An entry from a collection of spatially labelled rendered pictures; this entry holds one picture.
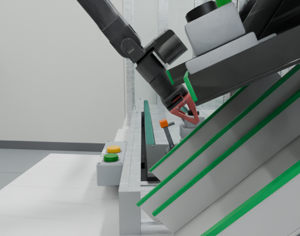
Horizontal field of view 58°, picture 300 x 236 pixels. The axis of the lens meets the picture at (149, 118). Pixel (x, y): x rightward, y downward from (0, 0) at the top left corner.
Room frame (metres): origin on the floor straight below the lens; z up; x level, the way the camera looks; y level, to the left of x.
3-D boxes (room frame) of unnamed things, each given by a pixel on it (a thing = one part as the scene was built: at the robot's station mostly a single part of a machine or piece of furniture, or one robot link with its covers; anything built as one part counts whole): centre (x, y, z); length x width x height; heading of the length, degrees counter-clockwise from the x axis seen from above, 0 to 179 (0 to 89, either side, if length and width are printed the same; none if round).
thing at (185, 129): (0.69, -0.12, 1.06); 0.08 x 0.04 x 0.07; 92
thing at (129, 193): (0.96, 0.05, 0.91); 0.89 x 0.06 x 0.11; 2
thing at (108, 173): (0.77, 0.11, 0.93); 0.21 x 0.07 x 0.06; 2
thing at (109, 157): (0.70, 0.10, 0.96); 0.04 x 0.04 x 0.02
